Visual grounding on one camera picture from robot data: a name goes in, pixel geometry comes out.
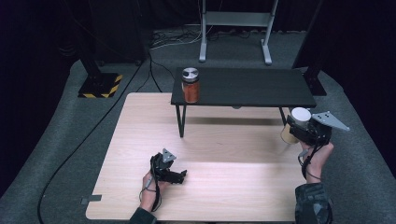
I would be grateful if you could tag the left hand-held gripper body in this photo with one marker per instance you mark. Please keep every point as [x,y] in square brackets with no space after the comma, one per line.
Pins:
[161,165]

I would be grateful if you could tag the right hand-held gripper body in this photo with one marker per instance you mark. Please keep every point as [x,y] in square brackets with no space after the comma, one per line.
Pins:
[320,127]

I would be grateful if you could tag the beige powder jar white lid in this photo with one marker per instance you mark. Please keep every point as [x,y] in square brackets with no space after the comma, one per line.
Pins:
[297,119]

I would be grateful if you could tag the black shelf with metal legs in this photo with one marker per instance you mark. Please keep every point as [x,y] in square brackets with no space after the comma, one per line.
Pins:
[246,87]

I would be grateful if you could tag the orange spice jar silver lid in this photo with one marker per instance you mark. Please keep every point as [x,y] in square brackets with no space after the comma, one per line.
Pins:
[190,85]

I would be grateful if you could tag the person's left hand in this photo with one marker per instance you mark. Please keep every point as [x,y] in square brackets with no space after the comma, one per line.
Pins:
[151,193]

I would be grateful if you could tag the person's right hand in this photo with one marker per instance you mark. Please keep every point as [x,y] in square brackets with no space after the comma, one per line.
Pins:
[319,158]

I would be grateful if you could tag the black metal stand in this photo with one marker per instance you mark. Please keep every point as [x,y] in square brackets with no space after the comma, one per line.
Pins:
[313,77]

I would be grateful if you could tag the grey tape strip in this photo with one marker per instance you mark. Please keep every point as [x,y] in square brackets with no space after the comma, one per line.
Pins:
[91,199]

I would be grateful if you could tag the black stand with striped base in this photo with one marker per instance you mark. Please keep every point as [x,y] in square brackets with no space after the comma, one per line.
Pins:
[99,85]

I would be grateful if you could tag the grey metal stand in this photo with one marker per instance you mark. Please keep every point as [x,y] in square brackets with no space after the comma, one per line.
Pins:
[236,21]

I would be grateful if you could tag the black cabinet on casters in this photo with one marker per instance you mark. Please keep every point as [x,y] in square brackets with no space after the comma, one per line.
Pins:
[120,31]

